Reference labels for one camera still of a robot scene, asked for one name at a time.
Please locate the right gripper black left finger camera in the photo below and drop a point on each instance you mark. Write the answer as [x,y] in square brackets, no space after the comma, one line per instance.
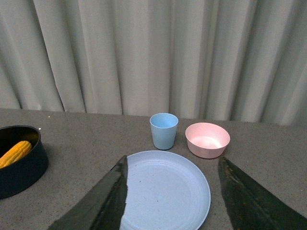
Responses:
[103,206]

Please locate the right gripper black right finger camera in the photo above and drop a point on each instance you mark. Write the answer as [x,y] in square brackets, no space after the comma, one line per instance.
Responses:
[252,207]

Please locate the yellow corn cob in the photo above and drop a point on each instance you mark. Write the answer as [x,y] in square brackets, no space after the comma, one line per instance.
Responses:
[14,154]

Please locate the light blue plate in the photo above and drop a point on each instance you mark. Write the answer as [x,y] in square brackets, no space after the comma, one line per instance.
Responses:
[165,192]

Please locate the pink bowl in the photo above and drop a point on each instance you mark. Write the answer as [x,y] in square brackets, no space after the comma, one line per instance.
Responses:
[207,140]

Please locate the dark blue saucepan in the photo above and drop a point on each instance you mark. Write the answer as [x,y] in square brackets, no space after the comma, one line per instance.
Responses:
[23,173]

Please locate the light blue cup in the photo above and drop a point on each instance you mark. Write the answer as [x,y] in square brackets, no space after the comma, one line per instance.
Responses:
[163,129]

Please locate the white curtain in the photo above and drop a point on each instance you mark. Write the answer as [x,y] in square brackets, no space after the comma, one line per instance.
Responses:
[239,60]

